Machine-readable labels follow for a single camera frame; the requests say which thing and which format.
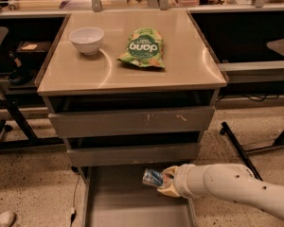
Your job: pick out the green dang chips bag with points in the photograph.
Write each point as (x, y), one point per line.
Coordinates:
(144, 49)

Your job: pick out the black wheeled table leg right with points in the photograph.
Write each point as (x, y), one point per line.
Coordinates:
(245, 158)

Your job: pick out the silver blue redbull can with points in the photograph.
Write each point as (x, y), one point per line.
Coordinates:
(152, 177)

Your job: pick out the grey top drawer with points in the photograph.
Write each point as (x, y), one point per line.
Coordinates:
(130, 122)

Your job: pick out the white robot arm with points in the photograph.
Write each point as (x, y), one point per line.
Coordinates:
(229, 182)

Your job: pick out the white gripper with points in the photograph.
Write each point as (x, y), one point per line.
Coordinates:
(181, 179)

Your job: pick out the grey metal shelf beam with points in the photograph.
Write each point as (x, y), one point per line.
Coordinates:
(254, 71)

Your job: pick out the grey drawer cabinet with counter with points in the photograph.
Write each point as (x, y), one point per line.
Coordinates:
(130, 87)

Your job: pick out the white shoe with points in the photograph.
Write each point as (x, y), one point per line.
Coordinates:
(7, 218)

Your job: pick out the grey middle drawer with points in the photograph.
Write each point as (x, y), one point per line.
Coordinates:
(133, 155)

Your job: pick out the grey open bottom drawer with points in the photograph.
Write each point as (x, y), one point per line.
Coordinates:
(116, 197)

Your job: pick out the white ceramic bowl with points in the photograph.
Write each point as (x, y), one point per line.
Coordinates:
(87, 40)

